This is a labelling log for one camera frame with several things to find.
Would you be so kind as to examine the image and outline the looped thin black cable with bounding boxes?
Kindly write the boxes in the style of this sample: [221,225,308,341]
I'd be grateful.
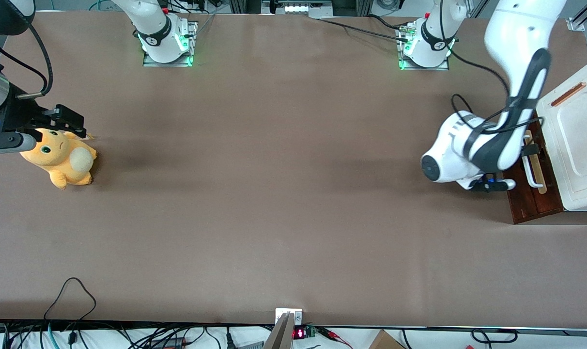
[43,277,97,321]

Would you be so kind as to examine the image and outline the red clip leads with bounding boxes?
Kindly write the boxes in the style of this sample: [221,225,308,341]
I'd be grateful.
[315,326,353,349]

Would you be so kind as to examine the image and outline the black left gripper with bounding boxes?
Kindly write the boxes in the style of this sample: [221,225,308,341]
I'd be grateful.
[503,143,541,180]

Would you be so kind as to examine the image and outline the aluminium frame profile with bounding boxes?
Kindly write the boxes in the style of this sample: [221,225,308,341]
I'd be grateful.
[567,0,587,32]

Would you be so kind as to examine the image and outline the white power strip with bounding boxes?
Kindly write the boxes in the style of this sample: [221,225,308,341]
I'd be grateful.
[261,0,334,16]

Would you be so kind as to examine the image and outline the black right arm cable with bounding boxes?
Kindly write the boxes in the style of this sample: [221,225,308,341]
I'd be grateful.
[0,19,53,99]

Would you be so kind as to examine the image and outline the thin black table cable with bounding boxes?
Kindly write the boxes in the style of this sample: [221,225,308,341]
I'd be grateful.
[318,17,411,42]

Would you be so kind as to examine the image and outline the black power adapter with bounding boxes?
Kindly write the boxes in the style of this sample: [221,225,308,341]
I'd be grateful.
[151,337,187,349]

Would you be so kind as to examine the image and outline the coiled black cable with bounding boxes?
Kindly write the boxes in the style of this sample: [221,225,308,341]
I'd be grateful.
[471,328,518,344]

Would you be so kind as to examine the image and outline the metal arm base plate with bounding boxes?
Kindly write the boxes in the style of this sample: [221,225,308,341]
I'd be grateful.
[397,23,450,71]
[142,20,199,67]

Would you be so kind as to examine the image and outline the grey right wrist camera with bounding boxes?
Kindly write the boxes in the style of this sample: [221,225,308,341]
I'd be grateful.
[0,132,36,156]

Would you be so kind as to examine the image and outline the dark wood drawer with handle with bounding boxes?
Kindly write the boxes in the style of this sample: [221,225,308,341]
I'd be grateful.
[516,112,564,216]

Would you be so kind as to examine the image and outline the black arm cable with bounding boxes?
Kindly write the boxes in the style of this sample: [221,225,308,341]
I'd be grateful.
[0,19,53,99]
[439,0,546,135]

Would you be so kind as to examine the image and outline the plain dark wood drawer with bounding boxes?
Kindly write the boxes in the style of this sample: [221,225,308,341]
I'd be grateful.
[509,160,537,220]

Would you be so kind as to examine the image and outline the white plastic lidded box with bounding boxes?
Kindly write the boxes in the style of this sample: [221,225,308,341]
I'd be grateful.
[536,51,587,213]

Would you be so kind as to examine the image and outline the brown cardboard box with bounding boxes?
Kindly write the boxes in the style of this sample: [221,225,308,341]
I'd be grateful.
[369,330,406,349]

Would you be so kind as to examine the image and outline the thick black table cable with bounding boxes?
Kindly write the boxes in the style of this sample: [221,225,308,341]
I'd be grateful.
[369,14,413,31]

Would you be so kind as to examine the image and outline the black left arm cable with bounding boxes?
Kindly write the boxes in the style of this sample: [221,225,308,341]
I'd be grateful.
[439,0,546,135]

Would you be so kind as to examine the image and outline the grey metal bar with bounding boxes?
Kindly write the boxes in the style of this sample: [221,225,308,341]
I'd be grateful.
[263,312,294,349]

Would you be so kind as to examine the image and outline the white mounting bracket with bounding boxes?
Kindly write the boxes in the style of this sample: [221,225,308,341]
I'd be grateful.
[275,308,303,326]

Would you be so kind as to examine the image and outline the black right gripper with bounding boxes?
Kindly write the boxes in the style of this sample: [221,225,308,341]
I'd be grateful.
[0,85,88,139]

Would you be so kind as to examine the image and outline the white drawer handle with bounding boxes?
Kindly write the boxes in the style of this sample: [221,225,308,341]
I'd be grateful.
[523,131,546,189]

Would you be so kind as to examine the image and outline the orange plush toy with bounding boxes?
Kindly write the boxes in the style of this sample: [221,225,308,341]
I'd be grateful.
[20,127,98,190]

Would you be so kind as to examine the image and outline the light wood handle backing strip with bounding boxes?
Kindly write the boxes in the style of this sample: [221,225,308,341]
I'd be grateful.
[526,130,549,194]

